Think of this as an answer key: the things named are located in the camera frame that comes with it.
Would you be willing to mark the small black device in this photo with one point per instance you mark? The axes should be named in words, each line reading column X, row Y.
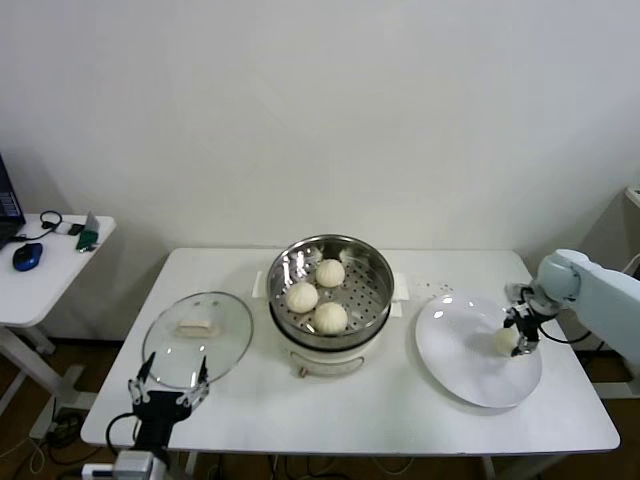
column 76, row 229

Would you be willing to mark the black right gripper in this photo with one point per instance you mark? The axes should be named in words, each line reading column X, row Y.
column 532, row 320

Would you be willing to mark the stainless steel steamer basket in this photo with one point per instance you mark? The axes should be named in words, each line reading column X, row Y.
column 370, row 280

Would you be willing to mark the white steamed baozi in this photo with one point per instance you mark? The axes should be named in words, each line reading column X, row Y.
column 330, row 272
column 505, row 342
column 302, row 297
column 330, row 318

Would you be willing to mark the green and grey gadget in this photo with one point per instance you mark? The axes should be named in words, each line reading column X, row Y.
column 89, row 239

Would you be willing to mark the white floor power strip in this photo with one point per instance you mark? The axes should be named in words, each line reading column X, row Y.
column 42, row 430

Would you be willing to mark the white furniture base bar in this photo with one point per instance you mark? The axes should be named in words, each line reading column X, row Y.
column 620, row 391

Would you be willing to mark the white work table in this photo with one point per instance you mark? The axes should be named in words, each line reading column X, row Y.
column 350, row 415

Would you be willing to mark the white side table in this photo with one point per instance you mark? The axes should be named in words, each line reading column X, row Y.
column 50, row 280

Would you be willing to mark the blue computer mouse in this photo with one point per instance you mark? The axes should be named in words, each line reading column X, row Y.
column 28, row 256

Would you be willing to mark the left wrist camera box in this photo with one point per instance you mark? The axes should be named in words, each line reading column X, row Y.
column 132, row 462

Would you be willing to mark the black laptop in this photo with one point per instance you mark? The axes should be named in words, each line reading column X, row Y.
column 10, row 200

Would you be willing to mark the white cabinet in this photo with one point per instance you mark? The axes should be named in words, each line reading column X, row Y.
column 634, row 220

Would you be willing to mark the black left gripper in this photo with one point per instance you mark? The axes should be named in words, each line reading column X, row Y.
column 157, row 410

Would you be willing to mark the white round plate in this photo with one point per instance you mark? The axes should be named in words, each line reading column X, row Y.
column 450, row 350

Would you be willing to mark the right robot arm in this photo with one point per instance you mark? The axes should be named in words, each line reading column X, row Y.
column 600, row 290

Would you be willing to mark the glass pot lid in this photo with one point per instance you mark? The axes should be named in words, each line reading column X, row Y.
column 225, row 320

